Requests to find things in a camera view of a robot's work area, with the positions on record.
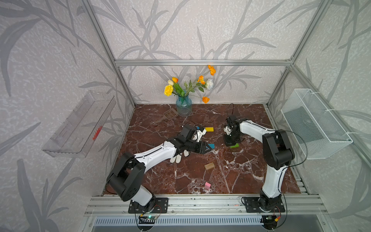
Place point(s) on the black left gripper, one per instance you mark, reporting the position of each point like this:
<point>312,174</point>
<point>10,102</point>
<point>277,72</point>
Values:
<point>202,150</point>

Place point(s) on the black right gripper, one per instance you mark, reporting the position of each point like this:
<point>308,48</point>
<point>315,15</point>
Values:
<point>227,143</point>

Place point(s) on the dark green block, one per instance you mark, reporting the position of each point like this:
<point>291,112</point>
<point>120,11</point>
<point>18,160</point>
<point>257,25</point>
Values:
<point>235,146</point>

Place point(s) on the large yellow block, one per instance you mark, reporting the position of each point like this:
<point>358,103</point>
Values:
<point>209,129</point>

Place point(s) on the dark wood block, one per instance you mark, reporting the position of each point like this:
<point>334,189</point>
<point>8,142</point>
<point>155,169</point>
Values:
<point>209,166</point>

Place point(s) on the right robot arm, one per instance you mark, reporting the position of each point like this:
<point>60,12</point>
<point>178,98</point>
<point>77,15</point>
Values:
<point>277,153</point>

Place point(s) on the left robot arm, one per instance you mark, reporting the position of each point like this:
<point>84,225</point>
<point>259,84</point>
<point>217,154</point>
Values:
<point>127,174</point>

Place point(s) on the white cotton glove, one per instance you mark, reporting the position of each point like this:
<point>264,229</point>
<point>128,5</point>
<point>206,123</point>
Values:
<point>177,158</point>

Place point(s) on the blue glass vase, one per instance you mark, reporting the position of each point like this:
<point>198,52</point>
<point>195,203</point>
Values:
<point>184,106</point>

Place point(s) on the artificial flowers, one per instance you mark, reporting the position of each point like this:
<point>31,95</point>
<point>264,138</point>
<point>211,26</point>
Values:
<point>200,83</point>

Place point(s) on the left circuit board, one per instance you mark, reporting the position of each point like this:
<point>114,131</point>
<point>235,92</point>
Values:
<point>147,219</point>

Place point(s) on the circuit board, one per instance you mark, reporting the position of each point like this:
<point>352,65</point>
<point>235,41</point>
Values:
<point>147,219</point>
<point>270,221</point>

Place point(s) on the right circuit board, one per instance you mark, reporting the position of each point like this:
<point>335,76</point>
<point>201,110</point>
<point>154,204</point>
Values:
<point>270,221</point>

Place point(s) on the clear plastic shelf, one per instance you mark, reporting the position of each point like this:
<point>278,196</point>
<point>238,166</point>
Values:
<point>75,137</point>

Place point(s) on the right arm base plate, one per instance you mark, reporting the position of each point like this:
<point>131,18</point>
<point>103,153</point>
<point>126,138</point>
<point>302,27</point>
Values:
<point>263,205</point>

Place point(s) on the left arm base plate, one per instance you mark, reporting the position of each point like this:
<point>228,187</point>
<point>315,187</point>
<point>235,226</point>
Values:
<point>157,205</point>

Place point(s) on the white wire basket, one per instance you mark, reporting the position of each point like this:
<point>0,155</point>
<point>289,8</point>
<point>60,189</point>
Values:
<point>318,132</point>

